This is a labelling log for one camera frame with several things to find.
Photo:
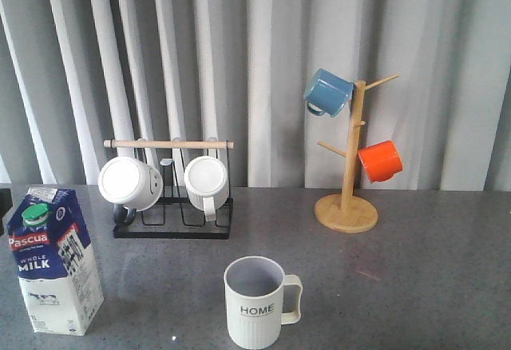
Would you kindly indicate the blue white milk carton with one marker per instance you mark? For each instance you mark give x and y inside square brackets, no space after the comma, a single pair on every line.
[57,270]

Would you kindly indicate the black wire mug rack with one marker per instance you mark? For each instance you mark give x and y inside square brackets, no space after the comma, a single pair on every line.
[173,215]

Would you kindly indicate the grey pleated curtain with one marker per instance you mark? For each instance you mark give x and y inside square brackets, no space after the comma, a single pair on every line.
[77,72]

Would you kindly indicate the wooden mug tree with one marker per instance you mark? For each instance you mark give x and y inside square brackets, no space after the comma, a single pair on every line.
[344,212]

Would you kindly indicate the white smiley face mug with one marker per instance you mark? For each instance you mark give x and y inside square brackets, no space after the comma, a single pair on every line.
[131,185]

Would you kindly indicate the cream HOME mug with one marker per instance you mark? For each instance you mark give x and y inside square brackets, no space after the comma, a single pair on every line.
[260,298]

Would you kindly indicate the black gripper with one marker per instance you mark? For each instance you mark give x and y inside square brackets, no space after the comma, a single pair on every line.
[5,206]

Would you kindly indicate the blue enamel mug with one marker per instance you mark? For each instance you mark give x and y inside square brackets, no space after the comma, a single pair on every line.
[327,93]

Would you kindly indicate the orange enamel mug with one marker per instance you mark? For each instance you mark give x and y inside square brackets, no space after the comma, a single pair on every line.
[381,161]

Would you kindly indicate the white ribbed mug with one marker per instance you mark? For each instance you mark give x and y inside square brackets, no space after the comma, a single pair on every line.
[206,182]

